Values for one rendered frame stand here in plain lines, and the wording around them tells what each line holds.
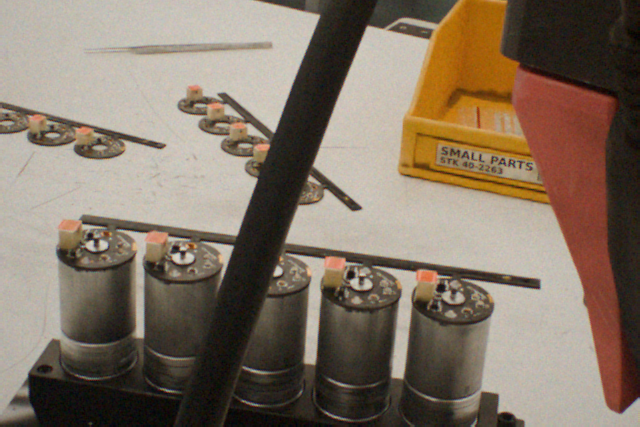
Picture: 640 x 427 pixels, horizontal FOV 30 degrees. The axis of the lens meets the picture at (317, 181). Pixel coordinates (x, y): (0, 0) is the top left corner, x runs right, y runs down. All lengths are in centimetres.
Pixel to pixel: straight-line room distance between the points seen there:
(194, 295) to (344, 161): 24
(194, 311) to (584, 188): 18
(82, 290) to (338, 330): 8
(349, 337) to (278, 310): 2
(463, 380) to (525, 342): 10
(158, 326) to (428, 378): 8
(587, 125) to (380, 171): 39
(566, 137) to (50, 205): 36
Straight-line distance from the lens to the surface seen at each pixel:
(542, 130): 21
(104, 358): 39
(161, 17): 79
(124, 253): 38
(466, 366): 36
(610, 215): 19
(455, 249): 52
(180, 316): 37
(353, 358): 36
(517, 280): 38
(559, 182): 21
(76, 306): 38
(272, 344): 37
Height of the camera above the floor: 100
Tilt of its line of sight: 26 degrees down
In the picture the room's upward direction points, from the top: 4 degrees clockwise
